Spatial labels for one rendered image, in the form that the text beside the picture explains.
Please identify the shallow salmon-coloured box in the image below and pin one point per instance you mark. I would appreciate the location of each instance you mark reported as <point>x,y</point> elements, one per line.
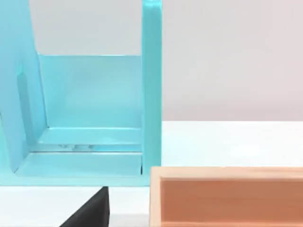
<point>227,198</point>

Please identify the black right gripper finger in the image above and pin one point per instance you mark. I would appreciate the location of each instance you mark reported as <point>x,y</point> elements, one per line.
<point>94,210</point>

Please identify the light blue rack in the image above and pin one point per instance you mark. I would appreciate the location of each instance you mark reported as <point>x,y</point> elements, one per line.
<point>94,99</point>

